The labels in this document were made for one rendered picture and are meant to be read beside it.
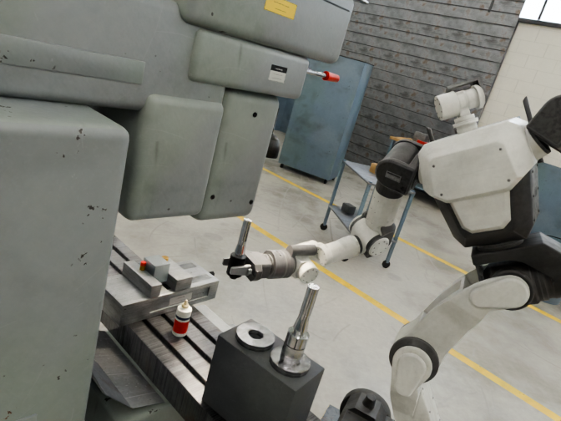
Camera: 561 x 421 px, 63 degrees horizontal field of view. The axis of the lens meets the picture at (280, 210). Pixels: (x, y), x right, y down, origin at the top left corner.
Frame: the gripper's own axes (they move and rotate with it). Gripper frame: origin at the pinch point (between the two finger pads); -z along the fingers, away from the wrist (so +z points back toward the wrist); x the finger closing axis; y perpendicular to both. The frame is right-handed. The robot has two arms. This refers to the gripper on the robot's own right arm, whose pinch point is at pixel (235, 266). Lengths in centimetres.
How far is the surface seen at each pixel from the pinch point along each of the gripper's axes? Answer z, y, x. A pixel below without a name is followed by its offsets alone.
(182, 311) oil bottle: -15.4, 11.8, 3.6
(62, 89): -53, -46, 22
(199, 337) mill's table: -9.4, 20.0, 5.2
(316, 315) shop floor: 153, 114, -116
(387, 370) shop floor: 166, 114, -52
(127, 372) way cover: -29.0, 26.5, 7.5
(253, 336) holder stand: -9.5, 1.3, 29.6
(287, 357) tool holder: -7.9, -1.6, 41.0
